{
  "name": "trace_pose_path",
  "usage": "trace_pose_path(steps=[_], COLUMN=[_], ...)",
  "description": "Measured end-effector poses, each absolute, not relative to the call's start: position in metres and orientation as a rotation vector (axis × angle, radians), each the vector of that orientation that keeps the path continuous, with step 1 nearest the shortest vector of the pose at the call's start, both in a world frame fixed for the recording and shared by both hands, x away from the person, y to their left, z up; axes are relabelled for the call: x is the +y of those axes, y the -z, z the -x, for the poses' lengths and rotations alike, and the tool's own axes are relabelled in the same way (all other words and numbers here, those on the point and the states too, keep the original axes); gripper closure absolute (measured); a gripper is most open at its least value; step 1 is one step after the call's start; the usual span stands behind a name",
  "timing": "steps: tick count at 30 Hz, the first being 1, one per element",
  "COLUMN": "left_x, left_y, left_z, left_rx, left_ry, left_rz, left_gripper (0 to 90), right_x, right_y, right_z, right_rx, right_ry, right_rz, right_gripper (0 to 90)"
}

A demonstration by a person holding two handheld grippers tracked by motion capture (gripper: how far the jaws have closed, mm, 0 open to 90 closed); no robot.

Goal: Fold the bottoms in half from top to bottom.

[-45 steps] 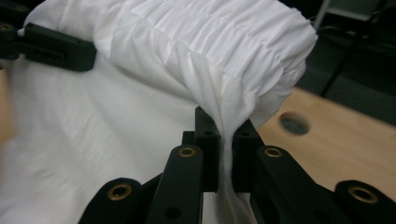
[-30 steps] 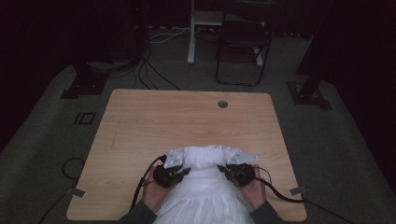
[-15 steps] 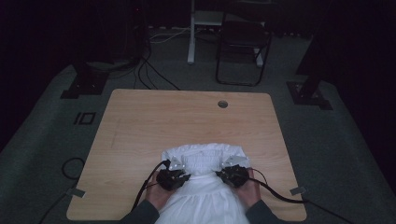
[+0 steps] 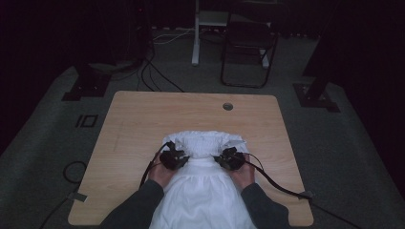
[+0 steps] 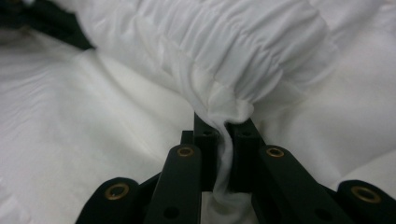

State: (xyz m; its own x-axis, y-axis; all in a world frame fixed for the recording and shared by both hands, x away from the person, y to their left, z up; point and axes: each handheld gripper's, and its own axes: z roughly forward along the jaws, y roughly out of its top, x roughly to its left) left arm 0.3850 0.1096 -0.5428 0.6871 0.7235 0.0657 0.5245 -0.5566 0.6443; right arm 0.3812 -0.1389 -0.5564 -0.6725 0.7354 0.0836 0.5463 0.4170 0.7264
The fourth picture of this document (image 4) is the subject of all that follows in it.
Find person's left hand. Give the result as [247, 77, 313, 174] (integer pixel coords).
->
[147, 152, 177, 189]

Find black floor cables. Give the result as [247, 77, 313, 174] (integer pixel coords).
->
[136, 47, 185, 94]

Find right hand-held gripper cable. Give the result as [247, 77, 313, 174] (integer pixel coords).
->
[243, 152, 364, 229]

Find white desk frame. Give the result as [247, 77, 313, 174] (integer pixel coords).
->
[190, 0, 271, 70]

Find white skirt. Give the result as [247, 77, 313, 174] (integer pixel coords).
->
[148, 130, 258, 229]

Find grey tape piece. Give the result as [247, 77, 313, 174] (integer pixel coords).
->
[295, 190, 315, 200]
[67, 191, 89, 203]

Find black looped floor cable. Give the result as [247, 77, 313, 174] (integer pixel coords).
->
[37, 160, 89, 229]

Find hand-held gripper cable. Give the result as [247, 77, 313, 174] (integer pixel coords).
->
[139, 141, 170, 189]
[243, 152, 364, 229]

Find black folding chair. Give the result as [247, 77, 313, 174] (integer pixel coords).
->
[220, 19, 280, 90]

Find white floor cable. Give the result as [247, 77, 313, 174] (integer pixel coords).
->
[152, 27, 196, 45]

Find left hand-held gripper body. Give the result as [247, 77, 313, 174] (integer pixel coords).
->
[159, 140, 187, 171]

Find left hand-held gripper cable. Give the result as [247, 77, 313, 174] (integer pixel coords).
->
[139, 141, 170, 189]

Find black metal stand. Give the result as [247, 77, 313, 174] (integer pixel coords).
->
[292, 73, 341, 113]
[61, 61, 113, 102]

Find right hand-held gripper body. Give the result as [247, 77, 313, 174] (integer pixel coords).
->
[219, 138, 246, 171]

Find person's right hand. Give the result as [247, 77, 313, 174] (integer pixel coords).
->
[228, 154, 256, 191]

